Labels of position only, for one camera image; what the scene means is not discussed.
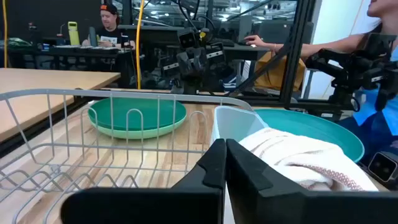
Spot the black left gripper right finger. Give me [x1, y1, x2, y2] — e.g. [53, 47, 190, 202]
[226, 138, 398, 224]

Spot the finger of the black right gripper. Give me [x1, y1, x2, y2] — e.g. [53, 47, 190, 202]
[177, 51, 194, 78]
[193, 48, 208, 75]

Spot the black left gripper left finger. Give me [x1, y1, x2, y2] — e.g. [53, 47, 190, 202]
[60, 138, 226, 224]

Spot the dark green plate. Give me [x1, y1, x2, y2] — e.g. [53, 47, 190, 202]
[88, 97, 187, 131]

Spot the light green plate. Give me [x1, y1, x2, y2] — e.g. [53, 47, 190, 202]
[88, 114, 188, 140]

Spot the teal green plate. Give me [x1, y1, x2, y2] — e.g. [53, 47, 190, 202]
[253, 108, 365, 163]

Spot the white striped dish towel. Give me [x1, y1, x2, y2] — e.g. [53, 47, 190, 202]
[238, 127, 379, 192]

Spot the clear plastic utensil holder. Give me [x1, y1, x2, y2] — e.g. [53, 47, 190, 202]
[210, 105, 269, 147]

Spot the person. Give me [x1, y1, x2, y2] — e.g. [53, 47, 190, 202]
[244, 0, 398, 166]
[82, 2, 136, 49]

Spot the black office desk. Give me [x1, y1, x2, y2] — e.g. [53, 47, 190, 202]
[0, 43, 137, 71]

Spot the yellow-green water bottle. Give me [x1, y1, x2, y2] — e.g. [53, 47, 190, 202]
[67, 21, 81, 46]

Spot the light wood desk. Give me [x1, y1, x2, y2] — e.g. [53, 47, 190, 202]
[0, 67, 121, 144]

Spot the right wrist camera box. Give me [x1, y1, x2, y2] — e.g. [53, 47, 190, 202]
[178, 29, 197, 50]

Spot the yellow cable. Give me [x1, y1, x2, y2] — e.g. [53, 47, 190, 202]
[136, 0, 146, 90]
[2, 0, 9, 68]

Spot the black aluminium rig frame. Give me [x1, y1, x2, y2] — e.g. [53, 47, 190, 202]
[226, 0, 346, 121]

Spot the grey wire dish rack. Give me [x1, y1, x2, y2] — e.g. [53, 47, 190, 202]
[0, 88, 254, 224]

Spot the black table-level camera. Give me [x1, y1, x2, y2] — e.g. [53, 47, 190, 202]
[368, 151, 398, 190]

